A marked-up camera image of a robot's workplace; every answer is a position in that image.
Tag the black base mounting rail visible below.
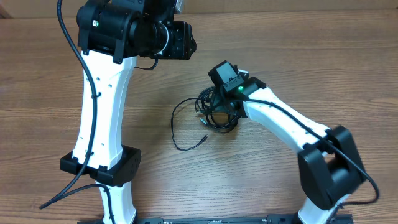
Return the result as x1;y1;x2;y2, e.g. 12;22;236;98
77;214;354;224

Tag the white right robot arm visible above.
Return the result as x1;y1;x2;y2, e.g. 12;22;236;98
208;61;366;223

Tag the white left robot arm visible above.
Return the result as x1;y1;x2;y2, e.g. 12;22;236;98
60;0;196;223

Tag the black USB cable with tail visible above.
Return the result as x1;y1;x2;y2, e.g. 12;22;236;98
170;86;218;152

